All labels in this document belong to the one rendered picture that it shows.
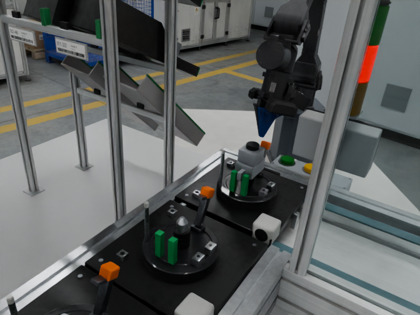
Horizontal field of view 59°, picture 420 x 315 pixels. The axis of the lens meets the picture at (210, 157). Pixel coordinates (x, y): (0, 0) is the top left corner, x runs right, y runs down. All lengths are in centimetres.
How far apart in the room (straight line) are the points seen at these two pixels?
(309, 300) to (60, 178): 75
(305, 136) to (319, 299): 30
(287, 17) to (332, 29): 311
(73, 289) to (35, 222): 36
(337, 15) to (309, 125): 336
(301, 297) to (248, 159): 29
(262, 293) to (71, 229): 49
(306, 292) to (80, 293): 39
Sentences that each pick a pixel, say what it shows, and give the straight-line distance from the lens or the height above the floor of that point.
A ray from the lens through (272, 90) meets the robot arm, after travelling 84.
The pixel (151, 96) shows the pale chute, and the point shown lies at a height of 116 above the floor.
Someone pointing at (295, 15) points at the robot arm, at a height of 135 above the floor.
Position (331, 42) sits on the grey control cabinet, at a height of 79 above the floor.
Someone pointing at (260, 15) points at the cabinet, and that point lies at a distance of 910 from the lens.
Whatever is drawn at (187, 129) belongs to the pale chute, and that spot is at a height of 105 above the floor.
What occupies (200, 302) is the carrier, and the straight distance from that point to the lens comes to 60.
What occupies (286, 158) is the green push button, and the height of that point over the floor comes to 97.
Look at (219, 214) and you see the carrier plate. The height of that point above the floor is 97.
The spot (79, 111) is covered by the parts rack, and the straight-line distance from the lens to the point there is 110.
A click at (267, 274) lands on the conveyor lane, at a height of 96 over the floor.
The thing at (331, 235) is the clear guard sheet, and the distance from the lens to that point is 65.
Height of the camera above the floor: 145
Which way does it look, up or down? 29 degrees down
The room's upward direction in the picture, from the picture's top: 4 degrees clockwise
